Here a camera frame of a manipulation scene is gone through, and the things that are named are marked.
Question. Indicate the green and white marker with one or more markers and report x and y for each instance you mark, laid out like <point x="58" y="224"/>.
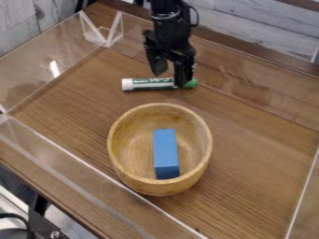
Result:
<point x="135" y="84"/>

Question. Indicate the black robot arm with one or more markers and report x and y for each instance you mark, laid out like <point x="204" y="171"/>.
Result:
<point x="161" y="6"/>

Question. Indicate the clear acrylic tray wall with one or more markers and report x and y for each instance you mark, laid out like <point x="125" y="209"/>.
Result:
<point x="61" y="99"/>

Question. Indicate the black metal table frame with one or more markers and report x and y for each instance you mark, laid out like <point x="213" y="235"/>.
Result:
<point x="42" y="229"/>

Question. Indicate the brown wooden bowl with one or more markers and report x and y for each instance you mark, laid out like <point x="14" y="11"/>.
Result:
<point x="129" y="145"/>

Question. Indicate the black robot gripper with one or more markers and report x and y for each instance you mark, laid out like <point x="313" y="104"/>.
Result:
<point x="167" y="44"/>

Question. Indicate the blue rectangular block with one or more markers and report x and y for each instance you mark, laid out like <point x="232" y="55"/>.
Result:
<point x="165" y="153"/>

